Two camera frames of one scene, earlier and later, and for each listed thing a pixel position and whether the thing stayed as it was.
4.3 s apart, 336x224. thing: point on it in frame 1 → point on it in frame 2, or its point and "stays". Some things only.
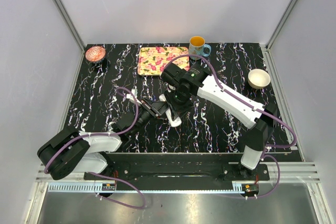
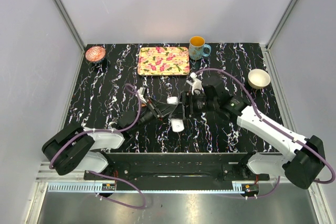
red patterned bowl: x=95 y=53 stays
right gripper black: x=169 y=94 → x=181 y=110
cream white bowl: x=258 y=78 stays
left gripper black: x=155 y=109 stays
